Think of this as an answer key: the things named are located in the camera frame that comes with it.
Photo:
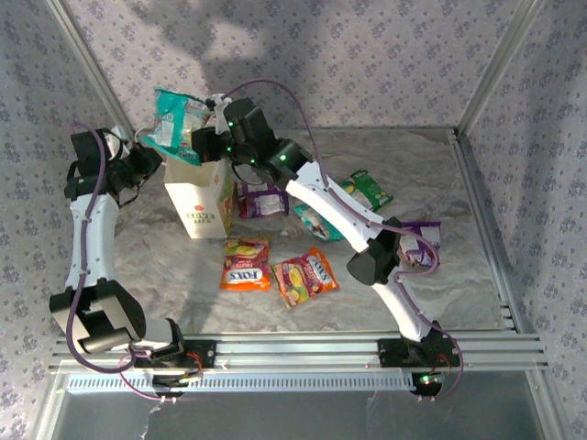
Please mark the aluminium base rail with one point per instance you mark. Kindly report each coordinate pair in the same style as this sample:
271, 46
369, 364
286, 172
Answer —
298, 350

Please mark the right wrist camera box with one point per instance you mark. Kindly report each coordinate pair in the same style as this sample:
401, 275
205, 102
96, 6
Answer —
220, 107

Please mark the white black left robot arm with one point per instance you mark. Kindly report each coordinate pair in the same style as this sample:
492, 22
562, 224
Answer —
91, 238

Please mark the green snack packet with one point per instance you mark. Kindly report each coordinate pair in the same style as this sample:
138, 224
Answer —
367, 190

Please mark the purple snack packet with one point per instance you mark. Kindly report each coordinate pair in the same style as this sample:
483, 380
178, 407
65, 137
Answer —
424, 234
263, 204

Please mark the aluminium side rail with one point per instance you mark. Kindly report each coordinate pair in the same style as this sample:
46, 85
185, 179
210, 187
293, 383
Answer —
491, 229

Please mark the teal snack packet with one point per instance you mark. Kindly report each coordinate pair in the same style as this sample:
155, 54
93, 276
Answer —
169, 124
316, 224

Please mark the right control board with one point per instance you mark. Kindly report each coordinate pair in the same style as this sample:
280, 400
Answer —
426, 387

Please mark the white green paper bag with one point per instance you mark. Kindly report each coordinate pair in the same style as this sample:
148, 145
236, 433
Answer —
202, 215

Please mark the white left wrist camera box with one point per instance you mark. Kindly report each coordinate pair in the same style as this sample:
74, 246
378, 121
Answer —
117, 144

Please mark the control board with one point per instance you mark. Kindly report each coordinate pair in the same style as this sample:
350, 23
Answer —
165, 382
426, 387

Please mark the orange Fox's candy packet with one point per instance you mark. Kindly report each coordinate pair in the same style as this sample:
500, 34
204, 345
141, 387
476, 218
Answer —
302, 279
245, 275

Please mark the thin aluminium table edge rail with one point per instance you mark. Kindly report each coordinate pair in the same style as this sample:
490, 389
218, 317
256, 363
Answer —
390, 131

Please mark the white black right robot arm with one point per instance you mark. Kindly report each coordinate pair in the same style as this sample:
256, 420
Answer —
335, 215

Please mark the aluminium corner post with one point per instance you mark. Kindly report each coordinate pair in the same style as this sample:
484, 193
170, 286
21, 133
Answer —
497, 68
93, 69

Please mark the aluminium frame leg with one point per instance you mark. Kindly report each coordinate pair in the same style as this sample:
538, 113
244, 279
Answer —
48, 412
550, 412

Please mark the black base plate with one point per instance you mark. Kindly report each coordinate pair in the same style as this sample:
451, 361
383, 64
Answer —
390, 355
208, 355

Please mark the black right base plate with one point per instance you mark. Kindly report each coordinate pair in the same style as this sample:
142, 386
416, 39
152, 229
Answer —
390, 355

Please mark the left control board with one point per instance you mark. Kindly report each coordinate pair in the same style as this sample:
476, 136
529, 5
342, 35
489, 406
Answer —
165, 382

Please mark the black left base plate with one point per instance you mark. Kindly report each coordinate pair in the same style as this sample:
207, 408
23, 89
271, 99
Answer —
208, 355

